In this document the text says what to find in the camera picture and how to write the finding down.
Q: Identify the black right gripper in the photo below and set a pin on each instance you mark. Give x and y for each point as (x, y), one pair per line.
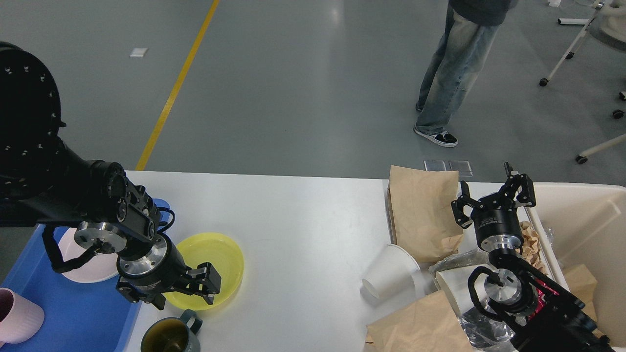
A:
(495, 216)

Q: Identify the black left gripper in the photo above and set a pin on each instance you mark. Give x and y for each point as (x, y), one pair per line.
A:
(163, 270)

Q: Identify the teal mug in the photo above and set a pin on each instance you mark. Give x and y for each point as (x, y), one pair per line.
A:
(174, 334)

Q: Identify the yellow plastic plate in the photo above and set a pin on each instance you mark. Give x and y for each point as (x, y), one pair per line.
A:
(227, 258)

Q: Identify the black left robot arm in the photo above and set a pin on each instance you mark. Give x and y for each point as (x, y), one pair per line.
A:
(87, 207)

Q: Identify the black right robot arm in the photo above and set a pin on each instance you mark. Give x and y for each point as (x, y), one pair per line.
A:
(544, 316)

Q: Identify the floor outlet plate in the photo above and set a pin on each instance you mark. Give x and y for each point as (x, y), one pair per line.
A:
(463, 167)

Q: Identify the crumpled brown paper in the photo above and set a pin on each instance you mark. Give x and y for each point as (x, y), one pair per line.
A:
(530, 250)

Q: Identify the pink plate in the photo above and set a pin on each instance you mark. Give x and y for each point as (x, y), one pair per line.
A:
(99, 268)

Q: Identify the large brown paper bag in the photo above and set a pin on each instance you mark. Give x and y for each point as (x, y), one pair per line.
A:
(421, 214)

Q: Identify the beige plastic bin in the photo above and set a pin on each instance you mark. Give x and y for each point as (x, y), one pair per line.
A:
(589, 226)

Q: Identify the blue plastic tray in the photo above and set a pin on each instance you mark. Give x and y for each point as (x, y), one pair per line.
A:
(78, 317)

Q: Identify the white chair base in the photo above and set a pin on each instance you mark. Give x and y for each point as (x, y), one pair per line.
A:
(616, 114)

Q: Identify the red foil wrapper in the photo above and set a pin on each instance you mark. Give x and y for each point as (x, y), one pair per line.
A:
(544, 294)

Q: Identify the cardboard piece in bin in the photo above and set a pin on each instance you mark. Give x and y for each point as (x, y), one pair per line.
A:
(582, 284)

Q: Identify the clear plastic wrap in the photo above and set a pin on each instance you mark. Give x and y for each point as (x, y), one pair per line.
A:
(483, 333)

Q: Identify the white paper cup lying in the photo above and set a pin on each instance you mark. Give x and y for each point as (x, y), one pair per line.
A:
(390, 272)

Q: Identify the lower brown paper bag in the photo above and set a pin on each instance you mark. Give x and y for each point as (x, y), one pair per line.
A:
(428, 324)

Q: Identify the pink ribbed cup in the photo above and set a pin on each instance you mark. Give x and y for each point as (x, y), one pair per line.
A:
(20, 319)

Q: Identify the white rolling stand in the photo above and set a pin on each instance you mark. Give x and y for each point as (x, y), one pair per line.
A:
(597, 6)

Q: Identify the person in jeans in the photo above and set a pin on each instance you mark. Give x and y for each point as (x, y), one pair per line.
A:
(470, 29)

